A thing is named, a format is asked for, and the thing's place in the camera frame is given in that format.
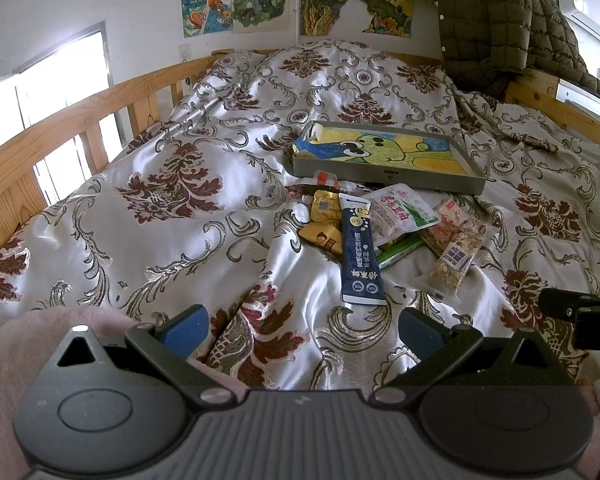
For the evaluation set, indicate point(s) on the green snack packet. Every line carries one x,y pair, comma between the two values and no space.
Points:
392,252

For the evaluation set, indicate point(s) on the wooden bed frame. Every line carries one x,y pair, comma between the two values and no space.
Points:
21,196

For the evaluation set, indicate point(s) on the grey tray box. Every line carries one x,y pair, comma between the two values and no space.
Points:
472,184

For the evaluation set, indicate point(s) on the nut granola bar packet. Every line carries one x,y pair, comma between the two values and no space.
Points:
453,264

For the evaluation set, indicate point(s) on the orange clear snack bag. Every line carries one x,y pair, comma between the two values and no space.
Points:
323,181

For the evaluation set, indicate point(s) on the floral satin bedspread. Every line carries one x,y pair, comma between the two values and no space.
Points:
202,210

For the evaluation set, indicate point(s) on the anime girl poster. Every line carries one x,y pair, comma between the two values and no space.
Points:
204,17

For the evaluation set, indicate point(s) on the olive quilted jacket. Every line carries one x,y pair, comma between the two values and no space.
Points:
487,44

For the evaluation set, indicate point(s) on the white green bean snack pouch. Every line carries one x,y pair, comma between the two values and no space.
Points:
397,210

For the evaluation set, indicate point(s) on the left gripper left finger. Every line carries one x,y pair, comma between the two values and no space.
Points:
166,349

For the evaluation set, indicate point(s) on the dark blue stick packet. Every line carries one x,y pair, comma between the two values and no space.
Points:
361,281

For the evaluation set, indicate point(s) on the rice cracker red packet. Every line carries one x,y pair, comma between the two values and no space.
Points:
451,217

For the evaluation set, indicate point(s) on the window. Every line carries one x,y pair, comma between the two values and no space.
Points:
60,77

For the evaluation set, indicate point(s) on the frog painting tray liner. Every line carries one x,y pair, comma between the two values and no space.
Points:
369,145

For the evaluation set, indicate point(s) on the gold foil snack packet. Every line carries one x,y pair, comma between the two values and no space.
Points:
323,230

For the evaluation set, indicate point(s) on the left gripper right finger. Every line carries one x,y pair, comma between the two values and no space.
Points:
440,351

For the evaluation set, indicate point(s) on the pink blanket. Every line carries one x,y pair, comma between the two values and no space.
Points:
35,354

